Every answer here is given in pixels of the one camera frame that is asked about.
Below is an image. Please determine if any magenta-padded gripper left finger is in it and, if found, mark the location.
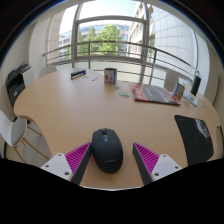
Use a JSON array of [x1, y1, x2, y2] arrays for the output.
[[40, 142, 93, 186]]

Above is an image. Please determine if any black and grey printer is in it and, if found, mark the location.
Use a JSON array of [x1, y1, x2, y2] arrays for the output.
[[5, 63, 33, 108]]

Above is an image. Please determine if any black computer mouse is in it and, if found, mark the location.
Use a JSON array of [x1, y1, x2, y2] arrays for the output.
[[91, 127, 124, 174]]

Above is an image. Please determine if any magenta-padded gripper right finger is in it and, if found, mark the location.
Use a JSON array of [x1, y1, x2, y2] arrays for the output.
[[132, 142, 184, 186]]

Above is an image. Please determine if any red and dark magazine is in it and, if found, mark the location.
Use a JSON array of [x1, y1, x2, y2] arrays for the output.
[[128, 81, 182, 107]]

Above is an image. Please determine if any black cylinder speaker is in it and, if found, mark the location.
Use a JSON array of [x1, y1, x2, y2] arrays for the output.
[[190, 75, 202, 97]]

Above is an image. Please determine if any black printed mouse pad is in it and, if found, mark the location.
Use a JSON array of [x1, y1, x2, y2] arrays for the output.
[[173, 114, 215, 167]]

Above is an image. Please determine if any white mug with red print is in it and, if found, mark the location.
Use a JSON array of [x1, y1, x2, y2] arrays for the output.
[[103, 67, 118, 85]]

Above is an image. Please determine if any grey metal railing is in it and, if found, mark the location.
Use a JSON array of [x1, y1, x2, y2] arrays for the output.
[[42, 40, 201, 85]]

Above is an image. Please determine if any white chair with wooden legs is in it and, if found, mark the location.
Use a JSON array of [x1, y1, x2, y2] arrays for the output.
[[0, 109, 52, 164]]

